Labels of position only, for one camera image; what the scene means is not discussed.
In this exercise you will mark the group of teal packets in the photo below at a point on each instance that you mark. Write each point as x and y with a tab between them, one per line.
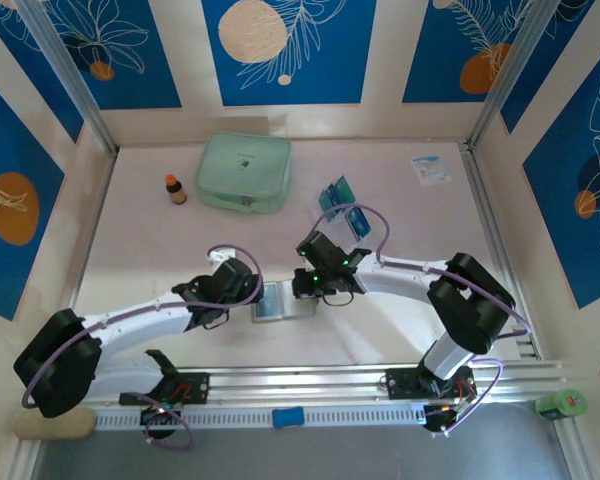
336	222

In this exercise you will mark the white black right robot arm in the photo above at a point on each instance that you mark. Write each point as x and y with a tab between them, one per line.
400	280

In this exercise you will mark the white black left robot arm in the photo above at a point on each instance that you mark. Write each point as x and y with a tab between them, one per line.
140	320

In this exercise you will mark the brown bottle orange cap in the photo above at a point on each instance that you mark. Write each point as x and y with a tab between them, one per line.
176	190

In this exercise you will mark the mint green zip pouch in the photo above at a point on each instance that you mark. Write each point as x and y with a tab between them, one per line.
245	170

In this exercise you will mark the white blue sachet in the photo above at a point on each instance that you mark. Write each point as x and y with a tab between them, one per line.
430	170

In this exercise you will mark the small blue bone-shaped pad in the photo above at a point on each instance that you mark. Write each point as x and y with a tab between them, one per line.
287	418

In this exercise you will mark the black base electronics module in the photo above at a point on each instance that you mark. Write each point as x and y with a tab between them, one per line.
437	417
157	417

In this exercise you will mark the beige oblong sponge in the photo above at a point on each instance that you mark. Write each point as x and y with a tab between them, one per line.
70	428

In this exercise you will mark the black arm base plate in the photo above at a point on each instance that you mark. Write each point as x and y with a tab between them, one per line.
402	384
195	387

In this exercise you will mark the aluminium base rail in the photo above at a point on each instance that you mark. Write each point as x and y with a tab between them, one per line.
300	382

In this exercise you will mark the aluminium table edge rail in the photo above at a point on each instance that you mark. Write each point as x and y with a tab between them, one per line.
94	225
490	210

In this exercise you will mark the aluminium frame post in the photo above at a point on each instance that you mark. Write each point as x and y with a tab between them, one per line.
510	75
75	85

